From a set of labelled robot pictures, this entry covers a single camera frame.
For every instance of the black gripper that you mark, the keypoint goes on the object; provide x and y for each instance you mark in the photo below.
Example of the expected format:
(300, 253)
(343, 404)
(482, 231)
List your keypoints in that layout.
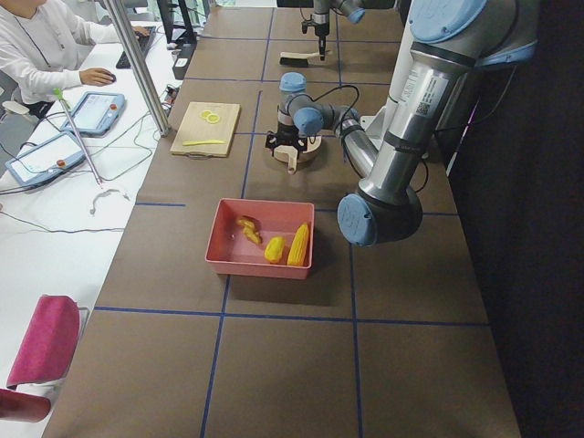
(321, 28)
(287, 132)

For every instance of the beige brush black bristles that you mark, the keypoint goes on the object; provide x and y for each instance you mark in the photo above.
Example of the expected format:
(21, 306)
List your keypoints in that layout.
(296, 60)

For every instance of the orange ginger toy piece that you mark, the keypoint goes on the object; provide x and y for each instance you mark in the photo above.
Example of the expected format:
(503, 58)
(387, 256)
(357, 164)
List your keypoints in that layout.
(249, 229)

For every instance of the yellow corn cob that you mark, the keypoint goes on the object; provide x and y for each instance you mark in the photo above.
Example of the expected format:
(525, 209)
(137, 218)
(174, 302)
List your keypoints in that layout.
(298, 249)

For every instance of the yellow bell pepper toy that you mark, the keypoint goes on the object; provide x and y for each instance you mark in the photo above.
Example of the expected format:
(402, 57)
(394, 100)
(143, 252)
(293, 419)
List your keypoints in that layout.
(275, 249)

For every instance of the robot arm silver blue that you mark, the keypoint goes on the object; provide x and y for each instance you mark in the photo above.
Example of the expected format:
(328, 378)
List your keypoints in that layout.
(353, 10)
(441, 42)

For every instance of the red plastic bin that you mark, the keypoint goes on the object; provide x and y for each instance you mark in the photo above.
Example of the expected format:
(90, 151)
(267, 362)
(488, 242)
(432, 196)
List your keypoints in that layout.
(230, 252)

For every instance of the yellow plastic knife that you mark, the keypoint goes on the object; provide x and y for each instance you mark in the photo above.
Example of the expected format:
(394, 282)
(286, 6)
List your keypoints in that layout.
(203, 142)

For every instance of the yellow lemon slice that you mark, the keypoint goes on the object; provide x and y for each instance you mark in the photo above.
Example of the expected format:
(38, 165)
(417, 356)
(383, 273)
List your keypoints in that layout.
(212, 118)
(206, 114)

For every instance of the wooden cutting board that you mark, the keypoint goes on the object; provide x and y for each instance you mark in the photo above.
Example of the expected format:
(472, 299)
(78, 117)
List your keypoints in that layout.
(194, 128)

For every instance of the teach pendant far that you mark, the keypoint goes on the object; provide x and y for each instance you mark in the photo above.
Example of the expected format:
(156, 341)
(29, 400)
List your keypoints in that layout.
(97, 112)

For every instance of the teach pendant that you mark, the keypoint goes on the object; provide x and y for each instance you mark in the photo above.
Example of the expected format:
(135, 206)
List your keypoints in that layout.
(97, 112)
(46, 161)

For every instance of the teach pendant near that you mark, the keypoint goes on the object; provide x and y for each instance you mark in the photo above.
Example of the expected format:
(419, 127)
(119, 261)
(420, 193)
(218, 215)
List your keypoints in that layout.
(46, 161)

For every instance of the metal rod green tip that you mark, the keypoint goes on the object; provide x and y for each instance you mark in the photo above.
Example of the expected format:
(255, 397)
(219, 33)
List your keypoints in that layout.
(59, 95)

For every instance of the person in white sweater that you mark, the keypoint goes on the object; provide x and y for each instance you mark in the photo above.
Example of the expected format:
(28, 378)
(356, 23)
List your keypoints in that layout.
(39, 50)

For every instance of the magenta chair back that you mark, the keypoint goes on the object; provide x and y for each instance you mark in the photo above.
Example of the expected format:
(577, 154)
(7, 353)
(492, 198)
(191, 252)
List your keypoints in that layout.
(50, 341)

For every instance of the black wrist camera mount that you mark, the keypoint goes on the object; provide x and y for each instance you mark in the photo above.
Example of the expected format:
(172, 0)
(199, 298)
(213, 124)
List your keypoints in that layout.
(306, 24)
(273, 141)

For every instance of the white pillar mount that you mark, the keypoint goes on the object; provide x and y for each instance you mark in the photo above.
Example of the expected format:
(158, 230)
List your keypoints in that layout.
(388, 91)

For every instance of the white bent bracket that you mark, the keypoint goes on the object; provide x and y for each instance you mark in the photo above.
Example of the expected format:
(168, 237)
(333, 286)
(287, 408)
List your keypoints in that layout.
(104, 193)

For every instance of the aluminium frame post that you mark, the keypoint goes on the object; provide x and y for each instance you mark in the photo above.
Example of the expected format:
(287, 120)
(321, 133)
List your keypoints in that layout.
(138, 65)

